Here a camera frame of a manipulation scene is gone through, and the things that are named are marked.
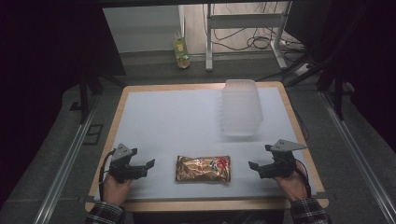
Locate tangle of black floor cables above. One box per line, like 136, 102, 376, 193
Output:
210, 3, 307, 54

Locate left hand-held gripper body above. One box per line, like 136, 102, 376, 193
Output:
107, 143, 149, 184

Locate clear plastic container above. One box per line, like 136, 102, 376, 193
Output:
219, 78, 264, 137

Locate person's left hand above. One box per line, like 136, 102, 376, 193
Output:
102, 172, 134, 207

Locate black floor bracket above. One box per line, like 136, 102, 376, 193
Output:
82, 123, 105, 147

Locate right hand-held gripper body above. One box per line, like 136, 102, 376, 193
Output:
258, 138, 308, 180

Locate white metal desk frame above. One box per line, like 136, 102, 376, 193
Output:
205, 1, 293, 73

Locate black stand legs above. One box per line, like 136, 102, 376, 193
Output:
77, 69, 127, 125

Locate green drink bottle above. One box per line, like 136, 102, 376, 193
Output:
172, 30, 191, 70

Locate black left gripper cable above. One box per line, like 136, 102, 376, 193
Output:
98, 149, 117, 201

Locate person's right hand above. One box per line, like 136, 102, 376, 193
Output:
273, 161, 310, 203

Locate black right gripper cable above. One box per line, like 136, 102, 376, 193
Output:
294, 158, 313, 200

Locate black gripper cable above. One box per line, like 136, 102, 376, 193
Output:
294, 158, 313, 200
98, 149, 117, 201

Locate black tripod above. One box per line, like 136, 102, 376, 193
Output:
284, 50, 347, 121

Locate gold snack packet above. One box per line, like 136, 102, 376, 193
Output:
175, 154, 232, 184

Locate white power strip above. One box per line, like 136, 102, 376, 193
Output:
292, 63, 312, 77

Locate aluminium floor rail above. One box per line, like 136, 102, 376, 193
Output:
319, 91, 396, 224
32, 94, 102, 224

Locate white table sheet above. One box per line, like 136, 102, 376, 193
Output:
93, 86, 318, 202

